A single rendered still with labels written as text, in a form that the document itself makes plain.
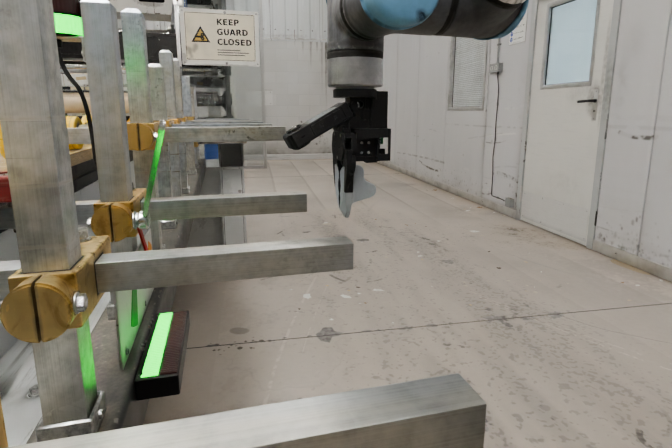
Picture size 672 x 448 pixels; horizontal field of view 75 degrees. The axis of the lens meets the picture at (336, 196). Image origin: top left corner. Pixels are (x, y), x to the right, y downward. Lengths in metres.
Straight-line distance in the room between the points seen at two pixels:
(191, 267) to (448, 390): 0.28
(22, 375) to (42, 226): 0.42
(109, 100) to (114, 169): 0.09
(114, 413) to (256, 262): 0.20
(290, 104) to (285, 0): 2.03
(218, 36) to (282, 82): 6.40
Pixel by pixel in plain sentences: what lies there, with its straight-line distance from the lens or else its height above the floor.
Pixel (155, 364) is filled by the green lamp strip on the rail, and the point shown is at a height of 0.70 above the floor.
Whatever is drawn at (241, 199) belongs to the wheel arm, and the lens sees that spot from 0.70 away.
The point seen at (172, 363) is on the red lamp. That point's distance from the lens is 0.58.
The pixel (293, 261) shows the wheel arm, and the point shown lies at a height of 0.84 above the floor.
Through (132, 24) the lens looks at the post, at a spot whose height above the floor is 1.15.
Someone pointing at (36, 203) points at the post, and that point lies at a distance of 0.42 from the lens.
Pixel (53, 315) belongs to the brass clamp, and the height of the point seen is 0.83.
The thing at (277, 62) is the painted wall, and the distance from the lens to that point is 9.33.
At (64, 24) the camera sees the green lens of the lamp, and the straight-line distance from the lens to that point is 0.67.
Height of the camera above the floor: 0.99
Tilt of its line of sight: 11 degrees down
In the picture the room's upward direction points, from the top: straight up
